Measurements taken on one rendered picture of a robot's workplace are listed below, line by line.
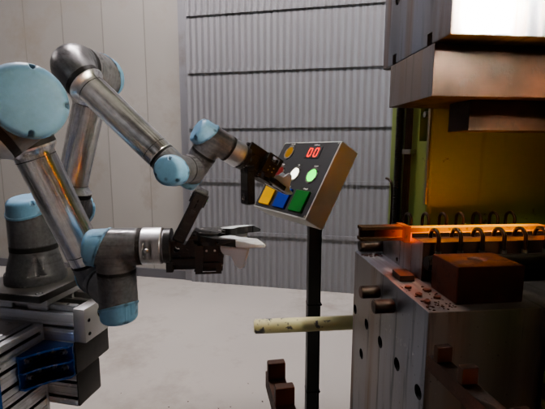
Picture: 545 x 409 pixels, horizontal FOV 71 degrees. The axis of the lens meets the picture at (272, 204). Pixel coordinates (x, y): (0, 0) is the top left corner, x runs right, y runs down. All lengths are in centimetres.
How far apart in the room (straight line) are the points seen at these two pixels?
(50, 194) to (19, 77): 26
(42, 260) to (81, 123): 39
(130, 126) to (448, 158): 81
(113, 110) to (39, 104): 34
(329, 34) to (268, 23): 49
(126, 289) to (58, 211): 21
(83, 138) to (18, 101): 54
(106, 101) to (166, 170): 23
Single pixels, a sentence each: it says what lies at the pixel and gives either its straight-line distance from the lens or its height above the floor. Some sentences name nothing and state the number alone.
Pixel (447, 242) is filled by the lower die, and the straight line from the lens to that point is 83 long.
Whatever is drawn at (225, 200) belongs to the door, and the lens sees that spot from 331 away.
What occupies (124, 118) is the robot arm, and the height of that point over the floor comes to 124.
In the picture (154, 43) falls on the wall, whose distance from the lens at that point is 369.
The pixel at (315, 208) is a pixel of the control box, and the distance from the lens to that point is 120.
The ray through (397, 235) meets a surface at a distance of 86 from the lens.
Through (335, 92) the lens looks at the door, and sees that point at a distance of 314.
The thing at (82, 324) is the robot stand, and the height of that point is 74.
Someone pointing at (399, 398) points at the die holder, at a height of 71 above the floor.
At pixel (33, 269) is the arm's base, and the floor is 86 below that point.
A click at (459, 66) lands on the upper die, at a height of 132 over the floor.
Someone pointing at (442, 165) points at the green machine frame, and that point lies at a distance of 110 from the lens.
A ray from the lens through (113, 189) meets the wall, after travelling 384.
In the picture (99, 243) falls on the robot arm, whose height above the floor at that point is 100.
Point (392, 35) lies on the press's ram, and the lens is 100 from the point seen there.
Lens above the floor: 117
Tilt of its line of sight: 8 degrees down
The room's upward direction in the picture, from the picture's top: straight up
